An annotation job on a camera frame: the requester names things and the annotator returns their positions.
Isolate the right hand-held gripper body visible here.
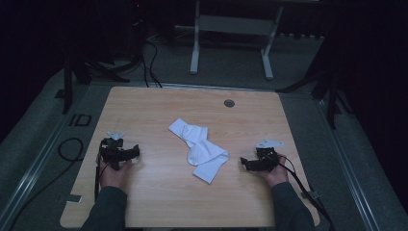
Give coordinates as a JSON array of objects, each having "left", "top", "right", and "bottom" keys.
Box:
[{"left": 254, "top": 139, "right": 285, "bottom": 172}]

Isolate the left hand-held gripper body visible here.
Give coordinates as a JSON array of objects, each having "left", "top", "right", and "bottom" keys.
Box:
[{"left": 98, "top": 130, "right": 129, "bottom": 171}]

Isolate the white sock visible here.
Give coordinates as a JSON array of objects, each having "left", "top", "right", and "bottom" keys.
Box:
[
  {"left": 187, "top": 140, "right": 230, "bottom": 185},
  {"left": 167, "top": 117, "right": 210, "bottom": 167}
]

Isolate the person's right hand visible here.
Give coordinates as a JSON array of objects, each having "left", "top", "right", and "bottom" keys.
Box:
[{"left": 256, "top": 153, "right": 290, "bottom": 189}]

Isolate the person's left hand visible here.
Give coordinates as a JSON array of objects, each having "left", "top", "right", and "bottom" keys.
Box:
[{"left": 96, "top": 154, "right": 133, "bottom": 191}]

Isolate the black metal stand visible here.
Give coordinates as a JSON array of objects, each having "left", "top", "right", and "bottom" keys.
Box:
[
  {"left": 274, "top": 32, "right": 354, "bottom": 130},
  {"left": 53, "top": 44, "right": 131, "bottom": 116}
]

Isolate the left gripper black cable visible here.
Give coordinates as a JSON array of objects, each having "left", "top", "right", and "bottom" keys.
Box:
[{"left": 93, "top": 159, "right": 109, "bottom": 202}]

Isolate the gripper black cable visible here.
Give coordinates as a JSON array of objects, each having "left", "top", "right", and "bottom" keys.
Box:
[
  {"left": 265, "top": 153, "right": 337, "bottom": 231},
  {"left": 93, "top": 159, "right": 109, "bottom": 202}
]

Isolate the black floor cable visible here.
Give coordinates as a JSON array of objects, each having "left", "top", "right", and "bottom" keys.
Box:
[{"left": 7, "top": 137, "right": 86, "bottom": 231}]

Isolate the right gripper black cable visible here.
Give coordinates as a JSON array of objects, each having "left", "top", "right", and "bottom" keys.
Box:
[{"left": 265, "top": 153, "right": 337, "bottom": 231}]

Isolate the grey cable clip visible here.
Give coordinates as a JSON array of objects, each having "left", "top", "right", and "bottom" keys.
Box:
[{"left": 301, "top": 190, "right": 321, "bottom": 200}]

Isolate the black cables bundle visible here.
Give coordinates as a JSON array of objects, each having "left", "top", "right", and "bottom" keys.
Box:
[{"left": 140, "top": 40, "right": 164, "bottom": 89}]

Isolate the grey metal floor rail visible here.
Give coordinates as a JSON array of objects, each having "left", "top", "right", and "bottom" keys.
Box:
[
  {"left": 0, "top": 86, "right": 92, "bottom": 231},
  {"left": 315, "top": 95, "right": 383, "bottom": 231}
]

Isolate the white metal table frame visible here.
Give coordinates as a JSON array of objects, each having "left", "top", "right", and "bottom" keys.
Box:
[{"left": 189, "top": 0, "right": 285, "bottom": 81}]

